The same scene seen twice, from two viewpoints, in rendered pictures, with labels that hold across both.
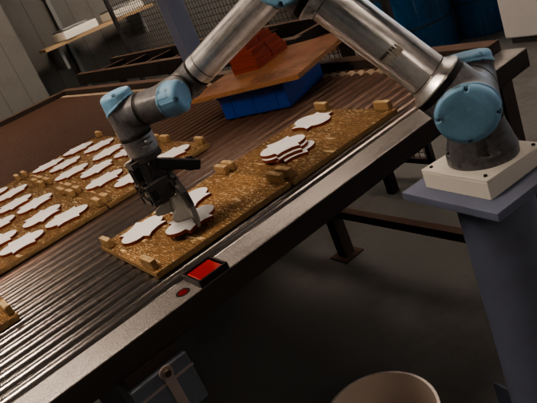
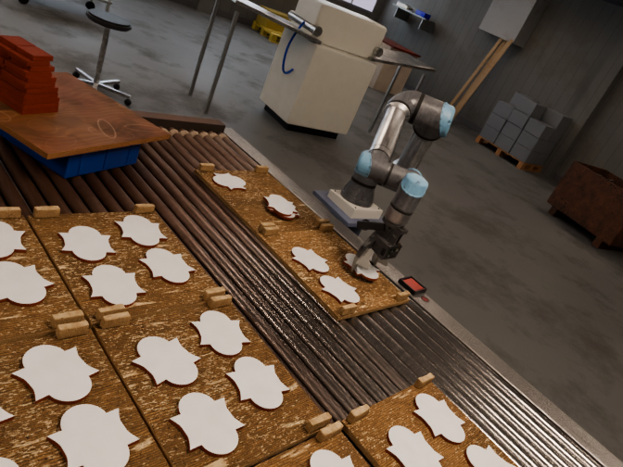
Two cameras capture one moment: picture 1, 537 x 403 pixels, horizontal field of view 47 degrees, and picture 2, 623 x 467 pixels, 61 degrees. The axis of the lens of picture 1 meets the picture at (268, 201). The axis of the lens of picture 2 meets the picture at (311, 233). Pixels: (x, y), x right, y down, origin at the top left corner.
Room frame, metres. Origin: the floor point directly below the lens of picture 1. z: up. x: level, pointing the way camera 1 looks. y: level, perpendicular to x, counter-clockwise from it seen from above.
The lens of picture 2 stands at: (2.20, 1.53, 1.73)
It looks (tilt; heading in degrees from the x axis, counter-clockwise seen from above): 26 degrees down; 247
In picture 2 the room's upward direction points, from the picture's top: 25 degrees clockwise
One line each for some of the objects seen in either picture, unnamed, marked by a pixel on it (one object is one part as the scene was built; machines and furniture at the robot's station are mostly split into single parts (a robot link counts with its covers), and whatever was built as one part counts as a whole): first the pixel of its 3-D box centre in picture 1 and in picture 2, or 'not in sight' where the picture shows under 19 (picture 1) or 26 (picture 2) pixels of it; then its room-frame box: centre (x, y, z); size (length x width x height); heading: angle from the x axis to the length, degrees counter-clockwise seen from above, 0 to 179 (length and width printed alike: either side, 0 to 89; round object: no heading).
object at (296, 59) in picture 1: (272, 65); (58, 108); (2.41, -0.22, 1.03); 0.50 x 0.50 x 0.02; 51
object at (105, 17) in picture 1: (121, 9); not in sight; (6.63, 0.61, 1.32); 0.38 x 0.37 x 0.10; 113
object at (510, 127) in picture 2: not in sight; (522, 130); (-4.43, -6.80, 0.55); 1.11 x 0.74 x 1.10; 113
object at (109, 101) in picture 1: (125, 113); (409, 193); (1.39, 0.22, 1.26); 0.09 x 0.08 x 0.11; 65
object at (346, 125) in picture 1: (307, 141); (261, 199); (1.69, -0.17, 0.93); 0.41 x 0.35 x 0.02; 120
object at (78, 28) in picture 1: (74, 29); not in sight; (6.42, 1.09, 1.32); 0.40 x 0.38 x 0.10; 113
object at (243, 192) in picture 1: (192, 217); (333, 268); (1.49, 0.20, 0.93); 0.41 x 0.35 x 0.02; 119
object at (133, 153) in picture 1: (141, 145); (398, 214); (1.39, 0.22, 1.18); 0.08 x 0.08 x 0.05
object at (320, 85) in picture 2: not in sight; (322, 69); (0.32, -4.52, 0.69); 2.91 x 0.73 x 1.39; 21
